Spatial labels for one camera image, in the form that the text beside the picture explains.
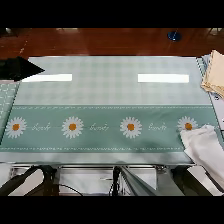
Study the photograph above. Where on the white shirt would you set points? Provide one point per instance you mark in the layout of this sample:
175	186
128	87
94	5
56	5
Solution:
203	146

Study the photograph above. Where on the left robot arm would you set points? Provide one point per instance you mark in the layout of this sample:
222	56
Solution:
50	180

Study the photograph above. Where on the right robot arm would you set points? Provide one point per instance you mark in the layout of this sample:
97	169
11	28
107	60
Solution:
190	183

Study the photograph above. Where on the blue floor stand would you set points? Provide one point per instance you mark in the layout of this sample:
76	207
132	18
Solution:
173	35

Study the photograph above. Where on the black garment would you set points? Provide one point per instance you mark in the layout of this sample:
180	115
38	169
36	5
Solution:
16	68

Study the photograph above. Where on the beige garment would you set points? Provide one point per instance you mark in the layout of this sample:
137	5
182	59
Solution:
215	75

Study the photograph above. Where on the silver frame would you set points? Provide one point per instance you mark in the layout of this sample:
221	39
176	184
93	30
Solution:
140	186

